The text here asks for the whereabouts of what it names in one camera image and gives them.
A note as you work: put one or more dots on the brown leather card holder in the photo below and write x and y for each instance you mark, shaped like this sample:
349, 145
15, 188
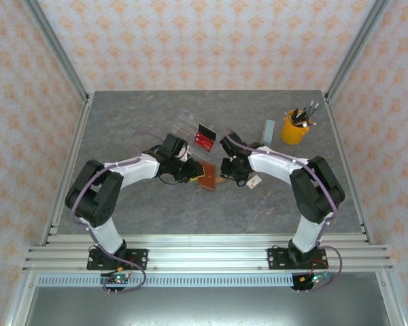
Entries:
207, 176

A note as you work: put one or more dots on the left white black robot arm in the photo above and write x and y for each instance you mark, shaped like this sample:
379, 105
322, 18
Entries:
136, 171

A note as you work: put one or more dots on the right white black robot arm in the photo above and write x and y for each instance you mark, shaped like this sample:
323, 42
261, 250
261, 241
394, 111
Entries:
275, 166

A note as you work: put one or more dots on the red credit card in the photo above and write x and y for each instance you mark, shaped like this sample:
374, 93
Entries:
204, 142

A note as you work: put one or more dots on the black credit card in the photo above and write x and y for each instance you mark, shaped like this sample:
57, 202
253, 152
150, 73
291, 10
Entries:
205, 128

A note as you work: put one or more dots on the clear acrylic card stand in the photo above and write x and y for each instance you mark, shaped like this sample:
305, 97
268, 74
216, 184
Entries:
187, 119

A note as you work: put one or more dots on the small white cardboard box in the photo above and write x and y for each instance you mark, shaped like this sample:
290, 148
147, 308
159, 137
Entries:
254, 181

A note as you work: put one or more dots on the light blue eraser block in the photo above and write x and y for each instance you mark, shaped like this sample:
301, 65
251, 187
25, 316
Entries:
268, 130

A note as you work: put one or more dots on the yellow pen cup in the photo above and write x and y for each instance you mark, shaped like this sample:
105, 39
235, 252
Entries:
292, 134

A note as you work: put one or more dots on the wide aluminium mounting rails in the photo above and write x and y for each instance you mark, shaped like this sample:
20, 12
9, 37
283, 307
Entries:
207, 258

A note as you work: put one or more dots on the black pencil white tip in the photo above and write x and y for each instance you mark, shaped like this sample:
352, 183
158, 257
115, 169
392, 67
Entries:
307, 108
313, 109

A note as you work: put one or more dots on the green-lit circuit board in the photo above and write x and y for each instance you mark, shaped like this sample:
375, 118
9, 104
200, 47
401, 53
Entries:
313, 280
117, 279

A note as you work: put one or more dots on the grey metal panel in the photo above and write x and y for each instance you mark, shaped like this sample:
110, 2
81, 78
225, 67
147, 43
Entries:
204, 309

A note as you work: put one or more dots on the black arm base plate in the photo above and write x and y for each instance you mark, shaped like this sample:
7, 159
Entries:
139, 258
275, 258

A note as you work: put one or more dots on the aluminium table side rail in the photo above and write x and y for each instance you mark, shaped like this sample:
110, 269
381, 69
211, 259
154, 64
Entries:
73, 153
341, 153

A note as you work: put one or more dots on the short aluminium frame post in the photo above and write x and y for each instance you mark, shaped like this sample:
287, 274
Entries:
391, 302
20, 302

